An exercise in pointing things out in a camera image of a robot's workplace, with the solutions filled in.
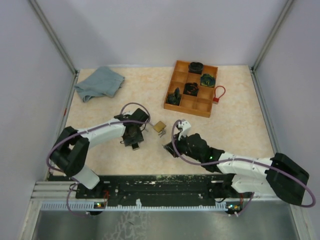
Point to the blue folded cloth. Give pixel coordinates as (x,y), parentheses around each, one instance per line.
(103,82)

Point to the black cable lock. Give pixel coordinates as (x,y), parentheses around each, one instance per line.
(135,146)

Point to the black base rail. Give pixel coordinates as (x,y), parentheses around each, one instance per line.
(217,186)

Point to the silver key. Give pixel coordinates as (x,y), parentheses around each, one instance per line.
(162,133)

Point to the white toothed cable duct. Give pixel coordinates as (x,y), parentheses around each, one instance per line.
(137,205)

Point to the red cable lock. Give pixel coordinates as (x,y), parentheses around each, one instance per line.
(219,92)

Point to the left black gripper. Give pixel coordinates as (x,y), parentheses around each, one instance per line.
(139,138)

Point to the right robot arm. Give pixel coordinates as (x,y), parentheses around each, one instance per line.
(278,175)

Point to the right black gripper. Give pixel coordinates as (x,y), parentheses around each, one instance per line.
(177,143)

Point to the wooden compartment tray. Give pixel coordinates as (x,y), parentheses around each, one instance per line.
(191,88)

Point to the brass padlock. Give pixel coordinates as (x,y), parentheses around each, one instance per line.
(158,127)

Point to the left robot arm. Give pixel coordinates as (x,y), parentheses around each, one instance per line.
(70,151)

